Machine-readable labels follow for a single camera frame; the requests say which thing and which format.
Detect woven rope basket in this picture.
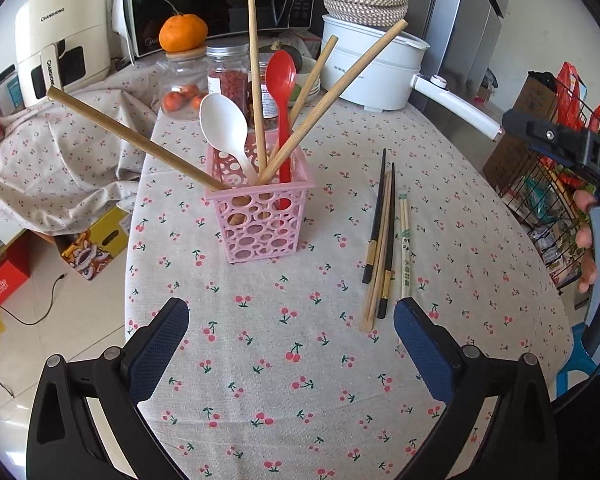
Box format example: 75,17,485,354
323,0,410,27

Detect jar of red goji berries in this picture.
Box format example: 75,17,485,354
206,38,250,118

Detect grey refrigerator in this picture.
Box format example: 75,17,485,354
316,0,519,126

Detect dark green squash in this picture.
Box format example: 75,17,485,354
259,40,303,73

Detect white electric pot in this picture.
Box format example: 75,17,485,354
320,14,502,140

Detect jar of dried fruit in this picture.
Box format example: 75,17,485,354
259,53,278,130

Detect yellow lion print box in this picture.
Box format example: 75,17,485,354
54,207,131,281

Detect stacked white bowls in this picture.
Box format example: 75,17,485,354
288,55,321,110

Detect white plastic spoon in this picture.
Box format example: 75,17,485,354
199,93,258,184

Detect cherry print tablecloth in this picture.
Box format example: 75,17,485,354
0,29,577,480

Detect cream air fryer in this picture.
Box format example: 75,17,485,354
15,0,110,107

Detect pink perforated utensil basket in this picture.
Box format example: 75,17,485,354
204,146,315,263

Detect red plastic spoon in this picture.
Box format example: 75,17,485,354
264,49,298,184

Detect red cardboard box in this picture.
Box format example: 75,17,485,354
0,235,31,304

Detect glass jar with small oranges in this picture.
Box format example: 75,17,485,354
158,46,208,120

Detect orange mandarin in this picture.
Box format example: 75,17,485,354
158,0,208,53

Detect plain bamboo chopstick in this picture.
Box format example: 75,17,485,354
258,18,407,185

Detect black wire rack cart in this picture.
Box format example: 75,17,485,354
496,71,600,291

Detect light wooden chopstick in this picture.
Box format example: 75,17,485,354
358,172,391,333
362,171,394,331

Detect person's right hand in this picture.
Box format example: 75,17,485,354
573,190,598,294

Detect brown cardboard box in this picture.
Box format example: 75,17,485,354
482,72,557,191

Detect red plastic bag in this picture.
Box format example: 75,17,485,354
556,62,600,133

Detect black chopstick gold band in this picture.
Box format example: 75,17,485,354
377,164,396,320
362,150,387,284

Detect printed bamboo chopstick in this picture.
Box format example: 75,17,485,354
398,194,410,302
402,194,413,302

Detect long thick bamboo chopstick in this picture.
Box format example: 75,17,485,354
47,87,228,191

